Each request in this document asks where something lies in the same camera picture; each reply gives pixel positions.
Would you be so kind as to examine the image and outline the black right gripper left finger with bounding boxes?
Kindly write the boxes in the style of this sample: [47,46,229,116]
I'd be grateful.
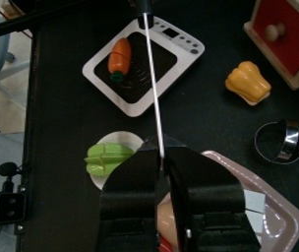
[96,139,163,252]

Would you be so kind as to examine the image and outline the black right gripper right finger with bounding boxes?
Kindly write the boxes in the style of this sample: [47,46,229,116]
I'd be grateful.
[163,143,263,252]

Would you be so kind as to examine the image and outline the green toy starfruit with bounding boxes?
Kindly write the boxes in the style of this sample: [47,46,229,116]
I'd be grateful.
[84,141,136,177]

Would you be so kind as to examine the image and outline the beige toy onion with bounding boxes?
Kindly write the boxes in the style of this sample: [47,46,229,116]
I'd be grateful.
[156,191,180,245]

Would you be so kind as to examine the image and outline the red toy bell pepper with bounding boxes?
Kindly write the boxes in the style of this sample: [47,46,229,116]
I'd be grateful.
[158,234,179,252]

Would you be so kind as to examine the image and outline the pink plastic tray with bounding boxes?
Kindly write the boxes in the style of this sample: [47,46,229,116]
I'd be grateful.
[156,150,299,252]

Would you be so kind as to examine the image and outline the small white plate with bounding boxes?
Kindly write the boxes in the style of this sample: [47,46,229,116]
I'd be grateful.
[88,130,146,191]

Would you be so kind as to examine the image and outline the yellow toy bell pepper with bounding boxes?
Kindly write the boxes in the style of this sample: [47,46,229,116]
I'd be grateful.
[225,60,273,106]

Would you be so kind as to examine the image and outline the orange toy carrot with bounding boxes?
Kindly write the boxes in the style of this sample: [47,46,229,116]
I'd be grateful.
[107,37,134,84]

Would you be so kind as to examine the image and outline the grey tray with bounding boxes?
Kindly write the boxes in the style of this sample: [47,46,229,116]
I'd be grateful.
[81,16,206,118]

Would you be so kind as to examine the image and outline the wooden box red drawer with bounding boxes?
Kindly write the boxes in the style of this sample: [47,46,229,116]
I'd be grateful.
[243,0,299,92]

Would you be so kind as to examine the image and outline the round metal ring cutter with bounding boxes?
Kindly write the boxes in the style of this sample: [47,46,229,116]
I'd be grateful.
[254,118,299,165]

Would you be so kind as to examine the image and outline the black box camera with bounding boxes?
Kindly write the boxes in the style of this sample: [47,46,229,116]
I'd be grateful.
[0,191,28,228]

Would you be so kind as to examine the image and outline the black round-headed mount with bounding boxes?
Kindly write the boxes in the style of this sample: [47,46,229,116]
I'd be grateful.
[0,161,23,194]

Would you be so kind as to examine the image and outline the black frame bar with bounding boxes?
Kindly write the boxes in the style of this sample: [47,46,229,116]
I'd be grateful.
[0,0,92,43]

